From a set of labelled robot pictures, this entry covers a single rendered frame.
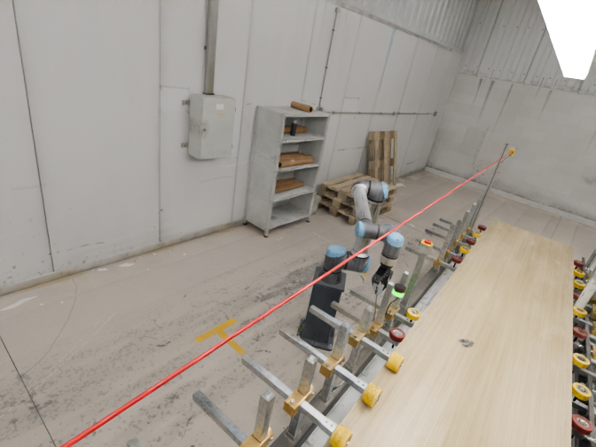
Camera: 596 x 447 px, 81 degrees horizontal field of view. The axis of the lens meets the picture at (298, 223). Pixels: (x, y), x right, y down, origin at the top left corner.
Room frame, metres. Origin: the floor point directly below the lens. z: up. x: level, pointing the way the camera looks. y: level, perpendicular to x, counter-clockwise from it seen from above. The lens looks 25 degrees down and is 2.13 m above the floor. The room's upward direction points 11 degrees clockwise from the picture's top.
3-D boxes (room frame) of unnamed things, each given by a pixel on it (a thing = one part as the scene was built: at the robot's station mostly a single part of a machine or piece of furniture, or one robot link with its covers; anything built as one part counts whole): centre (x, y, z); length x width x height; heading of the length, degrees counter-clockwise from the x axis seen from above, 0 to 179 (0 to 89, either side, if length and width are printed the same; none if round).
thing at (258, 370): (0.97, -0.09, 0.95); 0.50 x 0.04 x 0.04; 57
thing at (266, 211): (4.46, 0.28, 0.78); 0.90 x 0.45 x 1.55; 144
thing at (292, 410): (0.96, -0.13, 0.95); 0.14 x 0.06 x 0.05; 147
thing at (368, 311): (1.40, -0.42, 0.87); 0.04 x 0.04 x 0.48; 57
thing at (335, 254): (2.39, -0.34, 0.79); 0.17 x 0.15 x 0.18; 91
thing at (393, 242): (1.70, -0.52, 1.32); 0.10 x 0.09 x 0.12; 1
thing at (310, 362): (0.98, -0.14, 0.91); 0.04 x 0.04 x 0.48; 57
